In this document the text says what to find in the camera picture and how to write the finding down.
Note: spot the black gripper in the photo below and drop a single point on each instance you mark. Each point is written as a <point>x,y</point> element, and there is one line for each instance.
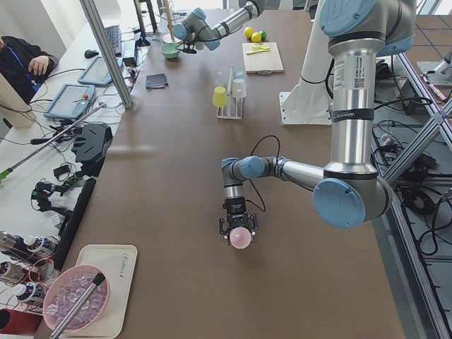
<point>189,48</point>
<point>236,207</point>

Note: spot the mint green cup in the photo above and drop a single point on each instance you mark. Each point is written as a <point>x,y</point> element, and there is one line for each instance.
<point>199,46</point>

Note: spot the pink cup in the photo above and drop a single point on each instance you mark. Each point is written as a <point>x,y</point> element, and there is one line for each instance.
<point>240,237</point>

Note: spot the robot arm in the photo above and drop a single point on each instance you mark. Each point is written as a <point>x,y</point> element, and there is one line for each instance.
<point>348,190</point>
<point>196,33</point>

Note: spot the grey cup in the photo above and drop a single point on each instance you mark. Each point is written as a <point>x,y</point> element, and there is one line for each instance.
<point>220,79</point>

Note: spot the yellow cup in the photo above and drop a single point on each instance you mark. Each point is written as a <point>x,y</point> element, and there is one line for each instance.
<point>219,97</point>

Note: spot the light blue cup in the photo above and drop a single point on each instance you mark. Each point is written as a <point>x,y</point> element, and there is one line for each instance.
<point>239,75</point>

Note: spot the cream white cup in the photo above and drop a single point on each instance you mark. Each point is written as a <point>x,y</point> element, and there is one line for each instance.
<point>239,88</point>

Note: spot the green bowl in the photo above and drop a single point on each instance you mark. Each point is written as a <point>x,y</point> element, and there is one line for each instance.
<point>170,50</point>

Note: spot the wooden mug tree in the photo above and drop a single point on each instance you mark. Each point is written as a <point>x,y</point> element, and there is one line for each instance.
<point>168,18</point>

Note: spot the grey cloth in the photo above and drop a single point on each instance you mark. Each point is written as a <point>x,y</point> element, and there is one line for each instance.
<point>158,80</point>

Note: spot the yellow lemon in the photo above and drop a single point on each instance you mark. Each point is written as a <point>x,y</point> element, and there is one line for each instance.
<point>256,37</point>
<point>248,32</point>

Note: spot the black keyboard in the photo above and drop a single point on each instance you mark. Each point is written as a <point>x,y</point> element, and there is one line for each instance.
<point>113,34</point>

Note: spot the yellow plastic knife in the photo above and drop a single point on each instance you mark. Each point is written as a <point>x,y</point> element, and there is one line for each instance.
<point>257,51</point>

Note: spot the wooden cutting board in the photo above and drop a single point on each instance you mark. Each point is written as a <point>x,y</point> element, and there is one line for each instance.
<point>262,63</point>

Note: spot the blue teach pendant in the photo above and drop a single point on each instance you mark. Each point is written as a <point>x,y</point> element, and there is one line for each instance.
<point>96,73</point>
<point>70,102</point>

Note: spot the black computer mouse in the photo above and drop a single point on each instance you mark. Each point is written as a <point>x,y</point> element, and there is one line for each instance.
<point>90,53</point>

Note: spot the cream plastic tray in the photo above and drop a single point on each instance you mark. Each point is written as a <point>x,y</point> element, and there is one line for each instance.
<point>117,262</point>

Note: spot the seated person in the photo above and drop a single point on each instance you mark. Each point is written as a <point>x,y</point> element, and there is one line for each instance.
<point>25,66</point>

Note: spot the pink bowl with ice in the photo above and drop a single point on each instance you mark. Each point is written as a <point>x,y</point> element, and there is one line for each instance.
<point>66,290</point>

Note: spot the white wire cup rack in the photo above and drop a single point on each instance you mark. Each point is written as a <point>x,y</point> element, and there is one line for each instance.
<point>234,108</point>

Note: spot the aluminium frame post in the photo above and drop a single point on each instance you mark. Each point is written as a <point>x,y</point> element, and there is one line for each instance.
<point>93,17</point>

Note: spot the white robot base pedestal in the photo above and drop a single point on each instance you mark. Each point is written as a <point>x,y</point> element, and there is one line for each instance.
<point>308,103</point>

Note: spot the metal tongs handle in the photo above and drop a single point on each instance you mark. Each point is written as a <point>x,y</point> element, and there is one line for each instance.
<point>61,326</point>

